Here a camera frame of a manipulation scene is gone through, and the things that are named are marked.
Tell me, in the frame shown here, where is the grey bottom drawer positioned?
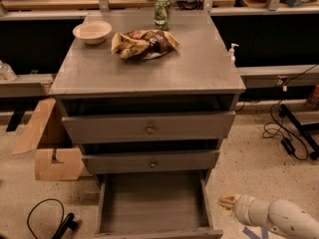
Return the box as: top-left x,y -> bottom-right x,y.
96,170 -> 223,239

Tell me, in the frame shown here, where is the grey drawer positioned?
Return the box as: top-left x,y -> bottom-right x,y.
62,112 -> 235,144
83,150 -> 219,174
96,170 -> 223,239

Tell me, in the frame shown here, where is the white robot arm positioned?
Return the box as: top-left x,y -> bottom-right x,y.
218,194 -> 319,239

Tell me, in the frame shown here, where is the grey middle drawer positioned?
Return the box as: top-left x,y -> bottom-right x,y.
83,150 -> 219,174

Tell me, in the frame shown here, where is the grey top drawer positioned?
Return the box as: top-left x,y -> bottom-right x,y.
62,112 -> 235,144

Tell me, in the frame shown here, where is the grey drawer cabinet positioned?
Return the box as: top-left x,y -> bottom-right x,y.
48,9 -> 247,187

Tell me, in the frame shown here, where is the black stand leg right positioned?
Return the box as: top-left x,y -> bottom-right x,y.
279,105 -> 319,160

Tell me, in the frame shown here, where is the orange bottle right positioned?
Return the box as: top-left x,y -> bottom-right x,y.
304,85 -> 319,110

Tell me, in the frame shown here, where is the white pump bottle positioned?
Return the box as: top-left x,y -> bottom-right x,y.
228,43 -> 239,65

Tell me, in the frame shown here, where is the black stand foot left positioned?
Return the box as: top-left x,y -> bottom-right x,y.
52,213 -> 79,239

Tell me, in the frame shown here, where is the cardboard box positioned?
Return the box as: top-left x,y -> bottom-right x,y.
12,98 -> 90,181

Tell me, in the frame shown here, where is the crumpled chip bag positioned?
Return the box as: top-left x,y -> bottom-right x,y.
111,29 -> 179,60

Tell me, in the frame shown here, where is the green soda can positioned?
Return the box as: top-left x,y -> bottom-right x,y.
155,0 -> 170,30

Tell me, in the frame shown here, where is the white bowl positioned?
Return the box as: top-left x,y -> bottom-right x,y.
73,21 -> 112,45

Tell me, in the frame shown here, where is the clear plastic container left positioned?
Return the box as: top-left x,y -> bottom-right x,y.
0,61 -> 17,83

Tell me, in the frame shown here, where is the black cable left floor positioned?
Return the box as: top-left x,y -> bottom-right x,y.
26,198 -> 66,239

